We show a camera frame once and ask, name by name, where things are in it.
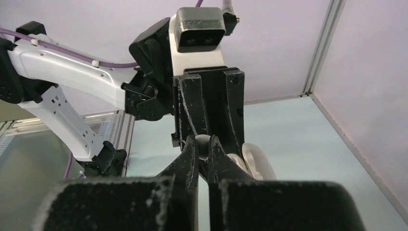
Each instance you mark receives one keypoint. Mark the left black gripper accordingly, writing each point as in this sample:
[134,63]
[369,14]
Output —
[205,98]

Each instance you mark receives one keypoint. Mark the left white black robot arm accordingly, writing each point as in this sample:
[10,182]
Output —
[33,70]

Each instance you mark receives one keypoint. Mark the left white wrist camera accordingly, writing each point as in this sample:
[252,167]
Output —
[195,35]

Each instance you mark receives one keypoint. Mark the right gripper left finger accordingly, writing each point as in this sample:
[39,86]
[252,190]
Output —
[165,202]

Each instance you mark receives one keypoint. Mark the white earbud charging case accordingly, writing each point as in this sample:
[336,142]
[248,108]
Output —
[254,162]

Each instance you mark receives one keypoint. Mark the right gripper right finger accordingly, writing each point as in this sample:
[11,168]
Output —
[238,202]

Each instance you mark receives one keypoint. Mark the white earbud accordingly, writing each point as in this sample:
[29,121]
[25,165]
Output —
[203,146]

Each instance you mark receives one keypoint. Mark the aluminium frame rail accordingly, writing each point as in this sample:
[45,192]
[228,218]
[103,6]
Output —
[29,148]

